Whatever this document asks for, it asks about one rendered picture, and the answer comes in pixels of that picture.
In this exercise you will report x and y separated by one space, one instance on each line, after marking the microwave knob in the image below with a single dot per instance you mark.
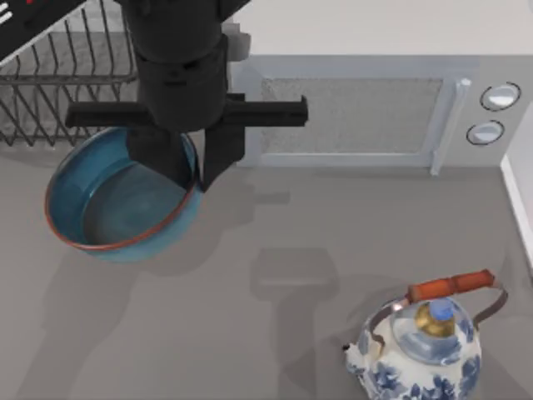
499 96
485 133

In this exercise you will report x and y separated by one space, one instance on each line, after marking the blue and white kettle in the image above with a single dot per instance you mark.
420 354

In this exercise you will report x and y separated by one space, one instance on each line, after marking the blue bowl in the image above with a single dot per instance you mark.
125 212

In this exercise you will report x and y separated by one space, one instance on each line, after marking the microwave door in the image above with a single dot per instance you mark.
354 116

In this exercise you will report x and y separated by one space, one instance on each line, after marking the pale microwave oven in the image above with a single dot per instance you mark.
375 66

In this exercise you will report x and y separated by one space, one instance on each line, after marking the white sink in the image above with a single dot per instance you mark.
520 208

